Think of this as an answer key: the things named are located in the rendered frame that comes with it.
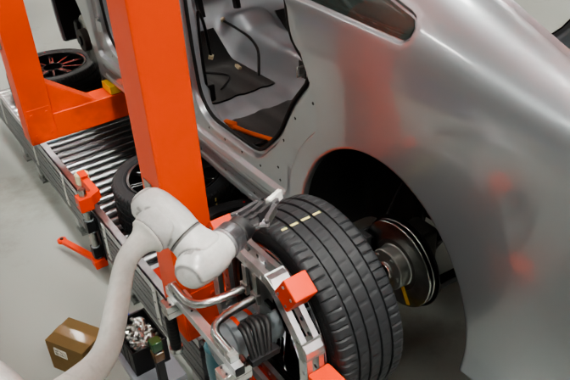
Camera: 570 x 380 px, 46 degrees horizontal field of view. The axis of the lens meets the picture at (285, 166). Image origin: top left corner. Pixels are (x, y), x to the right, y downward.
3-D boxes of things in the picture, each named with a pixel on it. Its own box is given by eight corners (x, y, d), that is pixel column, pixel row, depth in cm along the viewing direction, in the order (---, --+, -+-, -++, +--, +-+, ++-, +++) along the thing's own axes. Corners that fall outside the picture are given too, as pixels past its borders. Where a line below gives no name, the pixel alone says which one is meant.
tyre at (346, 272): (293, 321, 261) (413, 416, 209) (243, 349, 250) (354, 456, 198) (268, 169, 235) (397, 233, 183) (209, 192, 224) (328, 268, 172)
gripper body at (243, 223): (223, 243, 182) (243, 226, 189) (248, 249, 178) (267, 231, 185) (219, 219, 179) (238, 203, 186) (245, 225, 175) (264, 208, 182)
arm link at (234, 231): (238, 263, 174) (251, 251, 178) (233, 233, 170) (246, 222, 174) (210, 256, 178) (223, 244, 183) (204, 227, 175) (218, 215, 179)
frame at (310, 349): (328, 434, 205) (323, 301, 177) (310, 445, 202) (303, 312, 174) (236, 332, 244) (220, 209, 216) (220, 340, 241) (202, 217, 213)
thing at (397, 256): (438, 319, 224) (432, 236, 212) (421, 329, 220) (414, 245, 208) (376, 282, 250) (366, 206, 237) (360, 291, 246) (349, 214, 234)
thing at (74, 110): (141, 111, 418) (131, 59, 400) (59, 138, 394) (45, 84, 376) (130, 103, 430) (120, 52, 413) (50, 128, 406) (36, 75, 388)
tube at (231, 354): (289, 332, 187) (287, 304, 182) (230, 365, 178) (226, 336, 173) (255, 298, 200) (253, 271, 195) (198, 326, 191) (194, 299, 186)
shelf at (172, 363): (187, 379, 247) (187, 373, 245) (145, 402, 239) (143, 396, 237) (139, 314, 277) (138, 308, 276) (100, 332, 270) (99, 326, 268)
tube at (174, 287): (252, 294, 202) (248, 267, 196) (195, 322, 193) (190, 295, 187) (222, 265, 214) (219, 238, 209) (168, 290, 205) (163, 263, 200)
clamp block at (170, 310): (195, 308, 209) (192, 295, 206) (169, 321, 205) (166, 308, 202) (187, 299, 213) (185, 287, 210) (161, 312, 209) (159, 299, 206)
